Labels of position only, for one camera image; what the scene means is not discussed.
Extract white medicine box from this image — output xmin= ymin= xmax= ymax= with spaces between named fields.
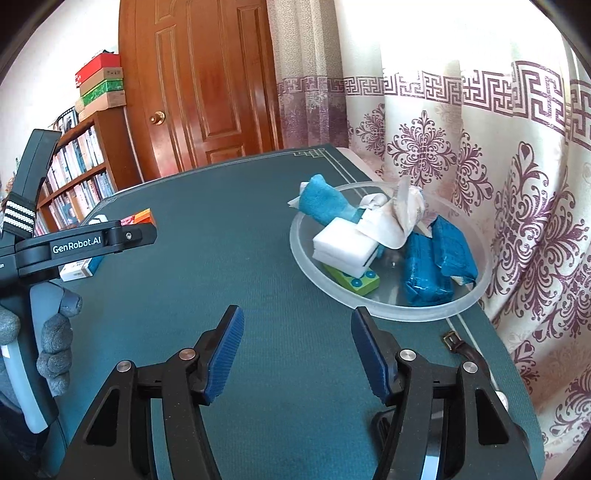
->
xmin=59 ymin=256 xmax=103 ymax=282

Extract orange yellow toy block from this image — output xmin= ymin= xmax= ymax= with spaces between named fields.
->
xmin=120 ymin=208 xmax=155 ymax=226

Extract blue wipes packet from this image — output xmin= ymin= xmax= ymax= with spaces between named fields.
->
xmin=403 ymin=232 xmax=454 ymax=307

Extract blue snack packet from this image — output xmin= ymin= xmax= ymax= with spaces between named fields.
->
xmin=431 ymin=216 xmax=478 ymax=285

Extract green dotted toy block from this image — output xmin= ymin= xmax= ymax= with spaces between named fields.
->
xmin=322 ymin=265 xmax=381 ymax=296

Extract white printed plastic packet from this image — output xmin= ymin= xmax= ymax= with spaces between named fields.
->
xmin=356 ymin=177 xmax=426 ymax=250

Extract teal cloth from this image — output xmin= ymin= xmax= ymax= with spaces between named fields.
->
xmin=287 ymin=174 xmax=363 ymax=226

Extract grey gloved left hand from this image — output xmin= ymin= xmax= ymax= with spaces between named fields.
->
xmin=1 ymin=283 xmax=82 ymax=413

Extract black smartphone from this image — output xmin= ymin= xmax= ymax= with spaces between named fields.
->
xmin=372 ymin=403 xmax=444 ymax=479

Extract brown leather wristwatch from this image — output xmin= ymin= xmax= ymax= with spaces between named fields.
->
xmin=442 ymin=330 xmax=509 ymax=410

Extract wooden bookshelf with books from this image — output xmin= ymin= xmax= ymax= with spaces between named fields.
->
xmin=34 ymin=107 xmax=141 ymax=235

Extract stacked boxes on shelf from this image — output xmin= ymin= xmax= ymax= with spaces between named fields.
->
xmin=75 ymin=51 xmax=126 ymax=121

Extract brass door knob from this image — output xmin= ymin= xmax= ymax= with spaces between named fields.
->
xmin=149 ymin=110 xmax=166 ymax=126

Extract clear plastic bowl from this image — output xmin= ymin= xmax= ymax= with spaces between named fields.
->
xmin=290 ymin=192 xmax=493 ymax=322

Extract brown wooden door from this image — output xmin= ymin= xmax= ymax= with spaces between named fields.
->
xmin=118 ymin=0 xmax=283 ymax=180

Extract patterned white purple curtain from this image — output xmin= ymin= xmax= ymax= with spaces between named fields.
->
xmin=267 ymin=1 xmax=590 ymax=479

